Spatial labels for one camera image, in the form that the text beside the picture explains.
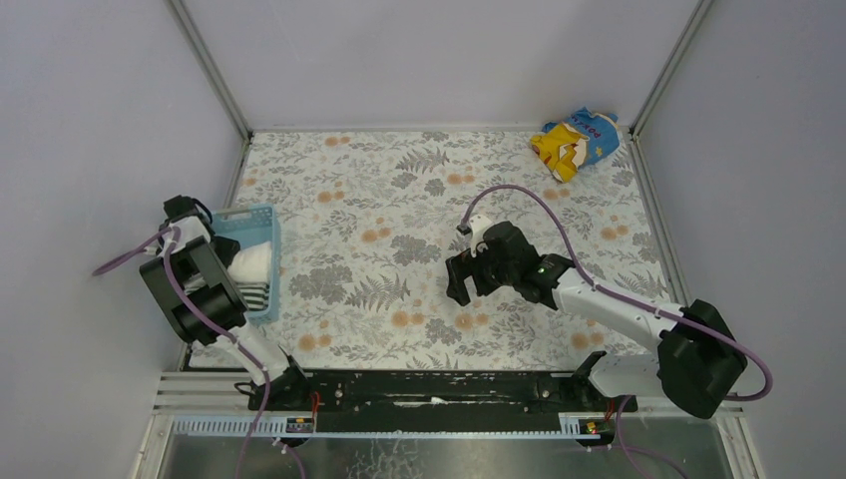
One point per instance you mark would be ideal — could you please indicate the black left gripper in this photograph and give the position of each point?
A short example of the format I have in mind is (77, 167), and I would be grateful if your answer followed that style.
(224, 248)

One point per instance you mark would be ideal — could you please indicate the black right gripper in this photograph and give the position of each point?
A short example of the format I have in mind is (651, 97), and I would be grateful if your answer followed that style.
(472, 272)

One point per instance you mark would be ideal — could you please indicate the white fluffy towel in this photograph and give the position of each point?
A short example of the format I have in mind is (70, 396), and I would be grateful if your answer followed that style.
(252, 264)

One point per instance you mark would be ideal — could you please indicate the green white striped towel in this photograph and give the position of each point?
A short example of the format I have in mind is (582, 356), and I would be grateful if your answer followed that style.
(255, 294)

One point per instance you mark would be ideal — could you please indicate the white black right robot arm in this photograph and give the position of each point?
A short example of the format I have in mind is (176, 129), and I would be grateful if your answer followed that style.
(688, 357)

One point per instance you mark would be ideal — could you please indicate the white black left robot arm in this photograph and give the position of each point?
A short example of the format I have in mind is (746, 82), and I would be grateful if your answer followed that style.
(215, 279)

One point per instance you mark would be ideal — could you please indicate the light blue plastic basket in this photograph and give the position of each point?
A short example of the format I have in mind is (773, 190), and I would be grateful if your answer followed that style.
(250, 226)

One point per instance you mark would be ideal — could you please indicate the floral patterned table mat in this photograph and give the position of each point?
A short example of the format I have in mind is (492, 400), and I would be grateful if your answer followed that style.
(368, 219)

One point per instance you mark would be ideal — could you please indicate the blue yellow cartoon towel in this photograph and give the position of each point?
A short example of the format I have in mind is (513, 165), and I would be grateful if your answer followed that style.
(582, 139)

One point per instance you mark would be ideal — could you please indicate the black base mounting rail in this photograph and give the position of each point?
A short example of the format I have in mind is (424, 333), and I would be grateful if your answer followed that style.
(431, 399)

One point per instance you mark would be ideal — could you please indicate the white slotted cable duct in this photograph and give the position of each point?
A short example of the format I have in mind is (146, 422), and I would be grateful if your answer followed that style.
(297, 427)

